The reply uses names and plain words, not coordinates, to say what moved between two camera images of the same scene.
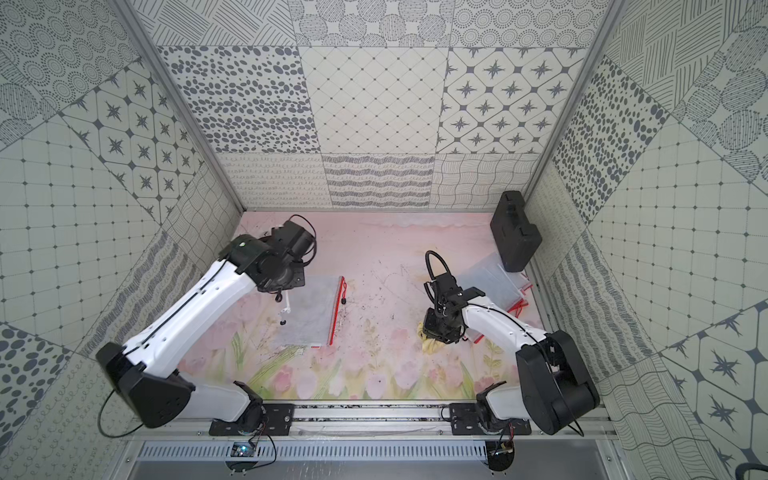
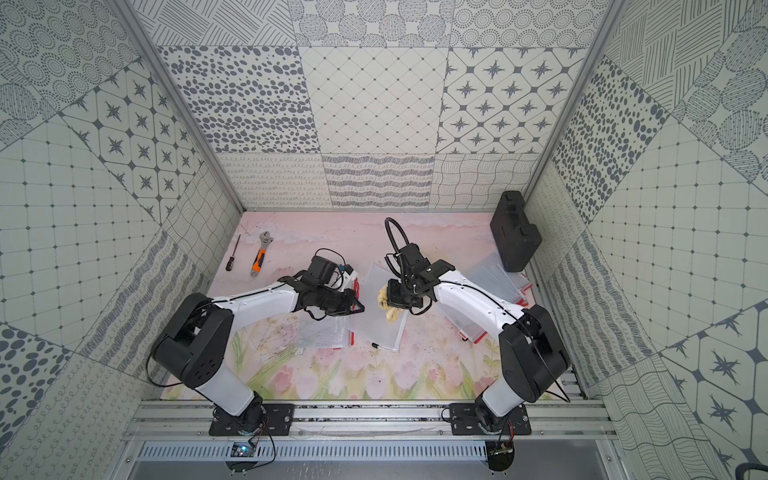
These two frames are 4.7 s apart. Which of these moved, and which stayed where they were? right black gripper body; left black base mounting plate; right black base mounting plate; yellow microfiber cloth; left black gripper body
Moved: yellow microfiber cloth; right black gripper body; left black gripper body
Stayed: right black base mounting plate; left black base mounting plate
